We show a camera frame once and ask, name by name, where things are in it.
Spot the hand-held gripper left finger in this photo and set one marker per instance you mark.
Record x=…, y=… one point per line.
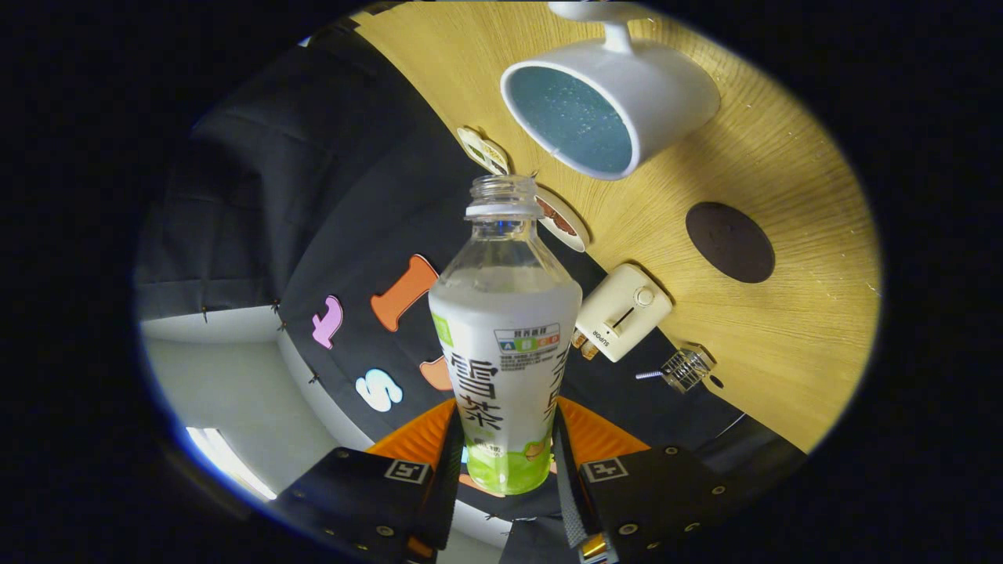
x=353, y=493

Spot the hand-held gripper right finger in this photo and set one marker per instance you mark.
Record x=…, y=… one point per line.
x=658, y=493

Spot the juice bottle white green label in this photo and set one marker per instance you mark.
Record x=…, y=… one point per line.
x=501, y=345

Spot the round dark brown coaster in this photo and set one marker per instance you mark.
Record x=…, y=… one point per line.
x=730, y=243

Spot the metal spoon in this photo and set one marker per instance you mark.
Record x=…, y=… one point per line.
x=650, y=375

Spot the large ceiling light panel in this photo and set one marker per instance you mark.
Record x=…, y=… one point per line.
x=231, y=464

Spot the toast slice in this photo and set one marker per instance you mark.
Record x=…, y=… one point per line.
x=590, y=351
x=579, y=338

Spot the cream white toaster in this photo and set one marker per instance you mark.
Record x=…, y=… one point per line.
x=627, y=309

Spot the wooden table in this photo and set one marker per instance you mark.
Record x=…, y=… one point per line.
x=783, y=337

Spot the round plate with brown food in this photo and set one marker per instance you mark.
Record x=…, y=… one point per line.
x=563, y=221

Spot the white divided dish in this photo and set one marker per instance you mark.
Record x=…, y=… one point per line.
x=486, y=153

